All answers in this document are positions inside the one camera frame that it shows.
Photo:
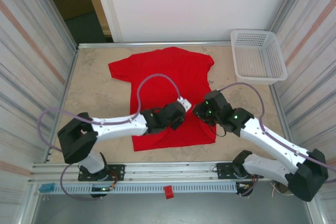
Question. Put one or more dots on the red t-shirt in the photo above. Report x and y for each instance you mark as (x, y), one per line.
(170, 72)

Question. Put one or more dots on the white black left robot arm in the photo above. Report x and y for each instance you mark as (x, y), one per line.
(118, 127)

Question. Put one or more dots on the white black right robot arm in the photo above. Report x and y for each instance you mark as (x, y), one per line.
(273, 142)

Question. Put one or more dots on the white perforated plastic basket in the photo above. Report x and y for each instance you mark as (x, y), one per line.
(258, 58)

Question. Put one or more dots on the red plastic block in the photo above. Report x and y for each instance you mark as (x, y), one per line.
(169, 192)

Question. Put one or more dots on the blue plastic clip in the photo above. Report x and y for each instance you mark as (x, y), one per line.
(46, 188)

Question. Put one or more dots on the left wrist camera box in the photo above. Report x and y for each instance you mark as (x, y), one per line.
(185, 104)

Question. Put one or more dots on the aluminium mounting rail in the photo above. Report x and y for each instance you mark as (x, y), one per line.
(170, 171)

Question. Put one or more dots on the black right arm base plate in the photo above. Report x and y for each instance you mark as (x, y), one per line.
(225, 171)

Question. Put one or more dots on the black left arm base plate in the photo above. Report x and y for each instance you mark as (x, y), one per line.
(118, 172)

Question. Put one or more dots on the door frame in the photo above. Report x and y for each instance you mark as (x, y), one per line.
(101, 11)

